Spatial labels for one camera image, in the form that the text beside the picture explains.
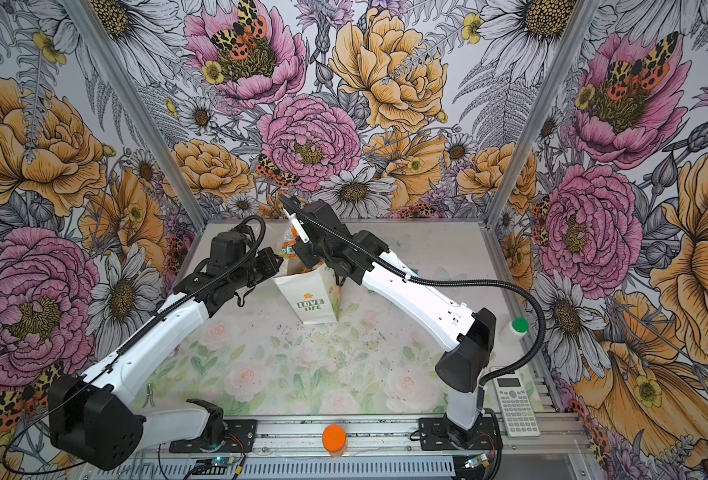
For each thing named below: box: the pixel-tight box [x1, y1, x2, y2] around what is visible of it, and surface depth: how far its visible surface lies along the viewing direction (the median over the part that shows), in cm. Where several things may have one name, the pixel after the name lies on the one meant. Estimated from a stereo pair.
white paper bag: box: [272, 258, 341, 324], surface depth 81 cm
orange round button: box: [322, 424, 347, 452], surface depth 69 cm
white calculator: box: [492, 371, 541, 438], surface depth 78 cm
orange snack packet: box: [279, 226, 299, 259], surface depth 74 cm
